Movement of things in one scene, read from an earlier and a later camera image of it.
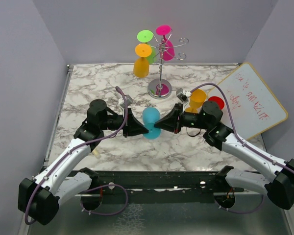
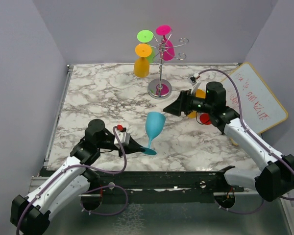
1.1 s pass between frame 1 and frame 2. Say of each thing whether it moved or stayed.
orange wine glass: stayed
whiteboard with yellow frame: stayed
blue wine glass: moved
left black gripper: moved
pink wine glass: stayed
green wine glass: stayed
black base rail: stayed
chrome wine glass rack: stayed
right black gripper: moved
